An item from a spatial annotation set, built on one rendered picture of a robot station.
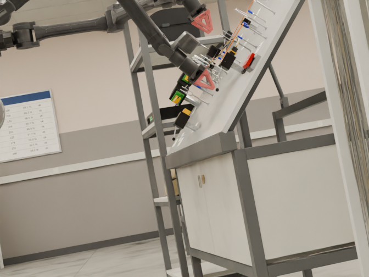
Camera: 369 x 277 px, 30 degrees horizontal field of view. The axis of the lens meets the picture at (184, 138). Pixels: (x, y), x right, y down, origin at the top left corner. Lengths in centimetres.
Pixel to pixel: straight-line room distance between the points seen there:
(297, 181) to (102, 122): 799
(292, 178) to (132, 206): 787
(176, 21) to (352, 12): 202
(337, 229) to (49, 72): 832
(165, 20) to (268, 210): 165
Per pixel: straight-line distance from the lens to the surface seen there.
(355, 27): 180
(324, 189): 242
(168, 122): 354
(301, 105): 322
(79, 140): 1024
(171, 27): 372
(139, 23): 253
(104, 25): 298
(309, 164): 240
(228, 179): 246
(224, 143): 231
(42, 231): 1030
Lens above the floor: 72
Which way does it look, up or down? 4 degrees up
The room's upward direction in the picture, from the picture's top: 10 degrees counter-clockwise
